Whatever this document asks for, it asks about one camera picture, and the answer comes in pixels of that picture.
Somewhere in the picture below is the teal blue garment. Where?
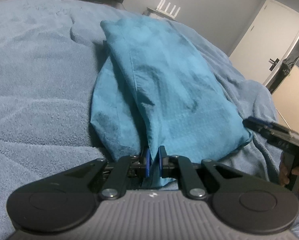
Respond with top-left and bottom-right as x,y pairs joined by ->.
90,16 -> 252,188

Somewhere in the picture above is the person's right hand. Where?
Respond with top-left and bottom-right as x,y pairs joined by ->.
279,153 -> 299,186

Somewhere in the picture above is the white room door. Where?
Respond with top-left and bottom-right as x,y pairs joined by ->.
230,0 -> 299,83

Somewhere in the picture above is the light blue bed blanket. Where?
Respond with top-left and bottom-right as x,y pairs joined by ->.
0,0 -> 299,240

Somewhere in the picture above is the white wifi router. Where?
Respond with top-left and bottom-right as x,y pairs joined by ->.
155,0 -> 181,20

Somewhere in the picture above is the small white side table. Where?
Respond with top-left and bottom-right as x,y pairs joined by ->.
142,7 -> 175,21

